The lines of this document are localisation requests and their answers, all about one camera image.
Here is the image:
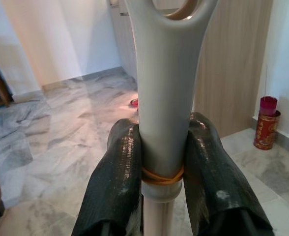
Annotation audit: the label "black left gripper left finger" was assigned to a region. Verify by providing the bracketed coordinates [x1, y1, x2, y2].
[70, 118, 143, 236]

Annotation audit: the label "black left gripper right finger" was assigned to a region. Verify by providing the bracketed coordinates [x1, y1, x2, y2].
[182, 112, 276, 236]

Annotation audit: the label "grey-handled broom with beige pole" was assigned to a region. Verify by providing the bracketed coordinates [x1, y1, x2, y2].
[123, 0, 223, 236]

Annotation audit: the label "orange rubber band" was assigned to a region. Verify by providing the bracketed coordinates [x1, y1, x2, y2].
[141, 165, 185, 185]

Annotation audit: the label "red and gold cylindrical tin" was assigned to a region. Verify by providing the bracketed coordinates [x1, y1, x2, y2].
[254, 110, 282, 150]

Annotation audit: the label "red incense stick bundle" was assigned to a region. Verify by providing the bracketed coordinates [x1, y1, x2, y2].
[260, 65, 279, 116]

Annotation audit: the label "light wood cabinet panel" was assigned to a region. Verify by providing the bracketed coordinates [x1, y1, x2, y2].
[193, 0, 274, 139]

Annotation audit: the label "pale cabinet doors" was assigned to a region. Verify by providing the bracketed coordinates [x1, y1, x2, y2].
[107, 0, 138, 82]

